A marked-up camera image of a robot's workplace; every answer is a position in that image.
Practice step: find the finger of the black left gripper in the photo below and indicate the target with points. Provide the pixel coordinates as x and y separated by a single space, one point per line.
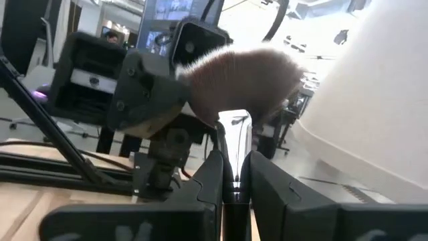
147 93

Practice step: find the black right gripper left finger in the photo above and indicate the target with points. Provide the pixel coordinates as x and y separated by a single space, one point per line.
133 224

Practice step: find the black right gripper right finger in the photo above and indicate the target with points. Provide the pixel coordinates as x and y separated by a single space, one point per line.
334 224

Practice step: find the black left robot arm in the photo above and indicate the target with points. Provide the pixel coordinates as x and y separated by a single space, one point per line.
87 60

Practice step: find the monitor with lit screen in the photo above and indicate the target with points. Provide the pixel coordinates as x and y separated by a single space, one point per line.
174 8

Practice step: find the person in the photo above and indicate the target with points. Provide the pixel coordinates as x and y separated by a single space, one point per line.
112 37

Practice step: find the white lampshade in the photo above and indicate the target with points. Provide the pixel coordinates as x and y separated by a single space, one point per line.
384 100

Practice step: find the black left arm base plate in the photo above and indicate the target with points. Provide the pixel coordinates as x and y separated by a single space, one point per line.
143 174

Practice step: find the black metal table frame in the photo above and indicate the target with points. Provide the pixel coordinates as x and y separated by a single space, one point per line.
50 124

